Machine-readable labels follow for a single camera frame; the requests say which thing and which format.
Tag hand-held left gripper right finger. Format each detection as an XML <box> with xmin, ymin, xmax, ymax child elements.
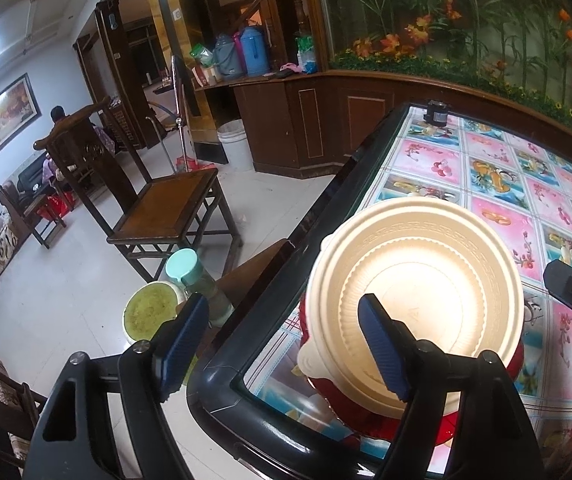
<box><xmin>357</xmin><ymin>293</ymin><xmax>538</xmax><ymax>480</ymax></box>

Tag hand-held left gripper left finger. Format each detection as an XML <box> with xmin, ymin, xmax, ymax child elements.
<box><xmin>22</xmin><ymin>292</ymin><xmax>211</xmax><ymax>480</ymax></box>

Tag stack of red scalloped plates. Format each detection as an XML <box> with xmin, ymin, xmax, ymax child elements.
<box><xmin>297</xmin><ymin>292</ymin><xmax>526</xmax><ymax>450</ymax></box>

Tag bottle with mint green lid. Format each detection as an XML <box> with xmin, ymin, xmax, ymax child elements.
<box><xmin>164</xmin><ymin>249</ymin><xmax>236</xmax><ymax>328</ymax></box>

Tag dark wooden chair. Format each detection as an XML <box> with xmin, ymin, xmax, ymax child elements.
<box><xmin>33</xmin><ymin>96</ymin><xmax>243</xmax><ymax>283</ymax></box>

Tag broom with metal pole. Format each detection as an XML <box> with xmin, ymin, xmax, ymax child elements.
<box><xmin>170</xmin><ymin>54</ymin><xmax>218</xmax><ymax>175</ymax></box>

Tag red plastic bag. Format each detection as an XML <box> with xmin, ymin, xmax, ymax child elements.
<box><xmin>41</xmin><ymin>195</ymin><xmax>77</xmax><ymax>221</ymax></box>

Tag small wooden armchair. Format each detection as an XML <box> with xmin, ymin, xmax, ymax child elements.
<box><xmin>0</xmin><ymin>182</ymin><xmax>74</xmax><ymax>251</ymax></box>

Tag white plastic bucket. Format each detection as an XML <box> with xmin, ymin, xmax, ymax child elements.
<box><xmin>217</xmin><ymin>120</ymin><xmax>256</xmax><ymax>172</ymax></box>

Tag small black round device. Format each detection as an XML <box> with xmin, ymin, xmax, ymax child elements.
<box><xmin>424</xmin><ymin>100</ymin><xmax>453</xmax><ymax>127</ymax></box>

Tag brown wooden cabinet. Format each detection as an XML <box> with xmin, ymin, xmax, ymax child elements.
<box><xmin>193</xmin><ymin>67</ymin><xmax>572</xmax><ymax>181</ymax></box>

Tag green plastic bag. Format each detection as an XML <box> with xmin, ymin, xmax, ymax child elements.
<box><xmin>189</xmin><ymin>42</ymin><xmax>215</xmax><ymax>70</ymax></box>

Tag light blue thermos jug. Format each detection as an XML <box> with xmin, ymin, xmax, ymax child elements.
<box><xmin>214</xmin><ymin>34</ymin><xmax>245</xmax><ymax>81</ymax></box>

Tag blue thermos flask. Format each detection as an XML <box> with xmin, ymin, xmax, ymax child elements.
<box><xmin>239</xmin><ymin>26</ymin><xmax>270</xmax><ymax>77</ymax></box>

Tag artificial flower glass display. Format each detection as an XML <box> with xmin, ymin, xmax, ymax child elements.
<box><xmin>311</xmin><ymin>0</ymin><xmax>572</xmax><ymax>133</ymax></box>

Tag gold framed doorway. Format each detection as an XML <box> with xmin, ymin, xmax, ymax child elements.
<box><xmin>138</xmin><ymin>0</ymin><xmax>227</xmax><ymax>161</ymax></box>

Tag green white bottle pack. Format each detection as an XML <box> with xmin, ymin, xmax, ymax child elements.
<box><xmin>296</xmin><ymin>34</ymin><xmax>319</xmax><ymax>74</ymax></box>

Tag framed wall painting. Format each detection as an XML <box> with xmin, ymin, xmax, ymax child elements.
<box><xmin>0</xmin><ymin>73</ymin><xmax>43</xmax><ymax>179</ymax></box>

